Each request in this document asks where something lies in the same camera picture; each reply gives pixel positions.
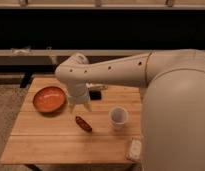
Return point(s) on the grey horizontal rail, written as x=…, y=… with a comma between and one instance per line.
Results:
x=45, y=57

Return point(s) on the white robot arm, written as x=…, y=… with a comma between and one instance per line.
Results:
x=173, y=105

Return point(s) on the wooden table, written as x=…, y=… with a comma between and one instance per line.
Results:
x=58, y=139

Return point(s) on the white ceramic cup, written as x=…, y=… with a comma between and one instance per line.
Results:
x=118, y=117

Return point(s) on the red-brown oblong object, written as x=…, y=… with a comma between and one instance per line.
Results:
x=83, y=124

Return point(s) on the black table leg bracket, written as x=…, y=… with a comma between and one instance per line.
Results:
x=26, y=79

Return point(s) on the white packet at table edge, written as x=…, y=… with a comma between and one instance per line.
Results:
x=134, y=150

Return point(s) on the white patterned box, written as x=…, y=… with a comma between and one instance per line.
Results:
x=96, y=87

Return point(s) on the orange ceramic bowl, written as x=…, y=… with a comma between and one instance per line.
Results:
x=49, y=99

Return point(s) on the black rectangular block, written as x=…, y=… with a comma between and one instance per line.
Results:
x=95, y=95

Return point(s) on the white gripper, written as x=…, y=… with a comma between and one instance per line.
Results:
x=78, y=94

